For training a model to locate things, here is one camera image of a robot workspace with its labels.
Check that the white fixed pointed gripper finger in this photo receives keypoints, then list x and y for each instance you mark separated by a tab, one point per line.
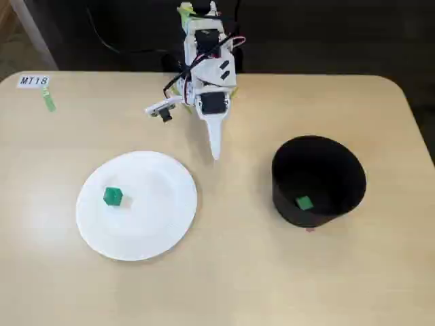
216	139

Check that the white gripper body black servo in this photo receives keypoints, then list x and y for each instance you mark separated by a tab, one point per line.
213	104

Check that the green cube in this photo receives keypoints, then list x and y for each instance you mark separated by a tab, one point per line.
304	202
113	196

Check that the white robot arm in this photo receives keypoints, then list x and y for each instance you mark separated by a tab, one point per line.
207	25

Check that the black round pot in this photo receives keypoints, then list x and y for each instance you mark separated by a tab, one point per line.
323	163

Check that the green tape strip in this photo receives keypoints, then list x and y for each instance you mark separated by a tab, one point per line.
49	100
234	92
188	108

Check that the yellow-green tape tag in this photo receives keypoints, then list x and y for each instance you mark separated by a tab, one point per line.
186	15

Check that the white paper plate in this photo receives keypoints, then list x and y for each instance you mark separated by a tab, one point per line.
153	220

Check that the pink tape piece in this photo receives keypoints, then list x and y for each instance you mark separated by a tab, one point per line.
310	230

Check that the white MT18 label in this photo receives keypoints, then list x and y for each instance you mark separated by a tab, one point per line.
33	81

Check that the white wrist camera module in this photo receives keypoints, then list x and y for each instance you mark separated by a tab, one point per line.
159	108

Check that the white metal frame leg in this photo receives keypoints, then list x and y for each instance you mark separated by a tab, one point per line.
34	34

